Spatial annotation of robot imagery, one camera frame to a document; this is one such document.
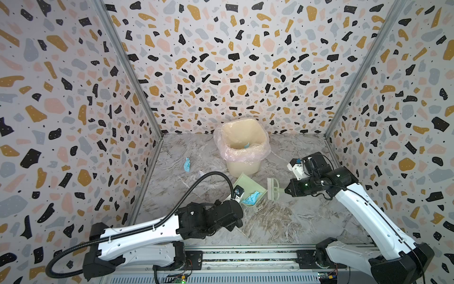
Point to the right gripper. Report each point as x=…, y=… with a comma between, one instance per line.
x=291, y=187

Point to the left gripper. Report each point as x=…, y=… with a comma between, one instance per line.
x=235, y=224

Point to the white scrap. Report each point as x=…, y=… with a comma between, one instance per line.
x=201, y=174

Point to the light blue scrap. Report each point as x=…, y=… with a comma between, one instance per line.
x=252, y=199
x=187, y=165

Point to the green hand brush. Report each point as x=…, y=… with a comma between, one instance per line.
x=273, y=189

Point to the green dustpan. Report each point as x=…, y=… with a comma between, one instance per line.
x=250, y=186

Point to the cream trash bin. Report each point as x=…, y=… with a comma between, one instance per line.
x=243, y=147

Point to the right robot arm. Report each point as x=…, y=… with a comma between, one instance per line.
x=398, y=259

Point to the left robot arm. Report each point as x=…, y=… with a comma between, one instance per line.
x=159, y=246

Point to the pink plastic bin liner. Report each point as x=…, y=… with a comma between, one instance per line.
x=241, y=151

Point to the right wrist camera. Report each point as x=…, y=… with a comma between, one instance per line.
x=301, y=168

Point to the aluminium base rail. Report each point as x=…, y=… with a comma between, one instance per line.
x=243, y=264

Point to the right corner aluminium post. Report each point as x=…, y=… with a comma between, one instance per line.
x=391, y=18

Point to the corner aluminium post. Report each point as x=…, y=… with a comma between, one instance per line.
x=111, y=32
x=391, y=18

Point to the left corner aluminium post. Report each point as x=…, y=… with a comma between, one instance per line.
x=111, y=32

